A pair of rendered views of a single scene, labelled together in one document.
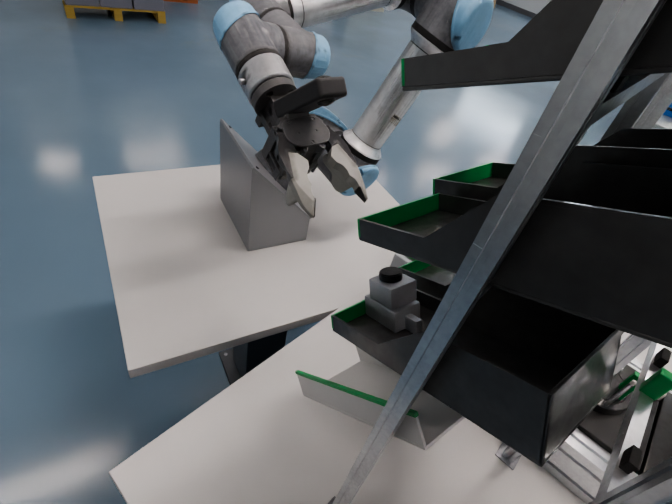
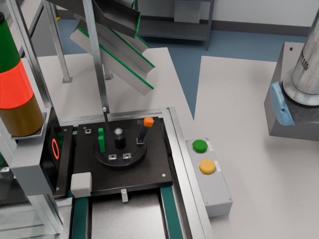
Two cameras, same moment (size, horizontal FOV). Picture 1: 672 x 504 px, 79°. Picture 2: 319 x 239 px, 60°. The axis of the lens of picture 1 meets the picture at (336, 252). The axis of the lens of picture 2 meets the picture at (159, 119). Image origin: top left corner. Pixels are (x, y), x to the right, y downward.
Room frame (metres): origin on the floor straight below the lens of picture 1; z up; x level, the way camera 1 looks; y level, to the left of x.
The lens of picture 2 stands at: (1.11, -0.62, 1.53)
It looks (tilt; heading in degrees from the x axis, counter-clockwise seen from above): 43 degrees down; 137
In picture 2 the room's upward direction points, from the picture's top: straight up
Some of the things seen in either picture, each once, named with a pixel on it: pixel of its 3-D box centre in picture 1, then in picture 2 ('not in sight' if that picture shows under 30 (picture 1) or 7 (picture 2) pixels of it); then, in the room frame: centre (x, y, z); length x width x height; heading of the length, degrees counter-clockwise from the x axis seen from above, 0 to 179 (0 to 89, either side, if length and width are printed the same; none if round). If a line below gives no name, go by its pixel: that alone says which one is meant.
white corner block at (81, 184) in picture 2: not in sight; (81, 185); (0.71, -0.50, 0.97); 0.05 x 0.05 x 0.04; 56
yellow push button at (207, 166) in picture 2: not in sight; (206, 167); (0.88, -0.23, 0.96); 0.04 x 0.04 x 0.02
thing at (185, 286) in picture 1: (276, 227); (293, 131); (0.93, 0.19, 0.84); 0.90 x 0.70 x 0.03; 127
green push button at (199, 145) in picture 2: not in sight; (200, 146); (0.82, -0.19, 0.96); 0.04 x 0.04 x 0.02
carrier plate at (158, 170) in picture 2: not in sight; (121, 151); (0.68, -0.36, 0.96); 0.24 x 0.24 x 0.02; 56
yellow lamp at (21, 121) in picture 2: not in sight; (20, 111); (0.78, -0.57, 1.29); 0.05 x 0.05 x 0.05
